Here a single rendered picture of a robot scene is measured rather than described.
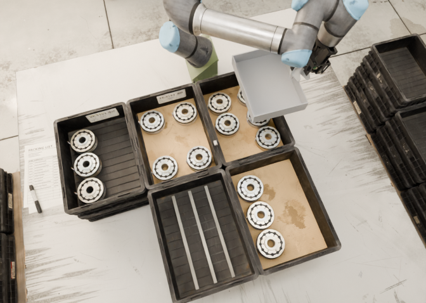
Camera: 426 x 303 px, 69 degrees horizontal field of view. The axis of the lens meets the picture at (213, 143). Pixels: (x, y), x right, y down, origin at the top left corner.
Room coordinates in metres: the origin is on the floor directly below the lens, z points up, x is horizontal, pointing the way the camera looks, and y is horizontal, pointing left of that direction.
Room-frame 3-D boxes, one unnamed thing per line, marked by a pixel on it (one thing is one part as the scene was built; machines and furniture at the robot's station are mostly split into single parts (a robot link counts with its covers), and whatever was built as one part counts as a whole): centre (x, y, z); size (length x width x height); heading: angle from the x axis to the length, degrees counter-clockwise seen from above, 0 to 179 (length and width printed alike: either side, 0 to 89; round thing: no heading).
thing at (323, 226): (0.20, -0.23, 0.87); 0.40 x 0.30 x 0.11; 15
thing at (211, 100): (0.68, -0.04, 0.86); 0.10 x 0.10 x 0.01
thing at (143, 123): (0.60, 0.26, 0.86); 0.10 x 0.10 x 0.01
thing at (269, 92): (0.64, -0.21, 1.07); 0.27 x 0.20 x 0.05; 13
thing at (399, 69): (1.02, -1.13, 0.37); 0.40 x 0.30 x 0.45; 14
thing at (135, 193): (0.43, 0.45, 0.92); 0.40 x 0.30 x 0.02; 15
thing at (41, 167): (0.43, 0.76, 0.70); 0.33 x 0.23 x 0.01; 14
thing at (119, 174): (0.43, 0.45, 0.87); 0.40 x 0.30 x 0.11; 15
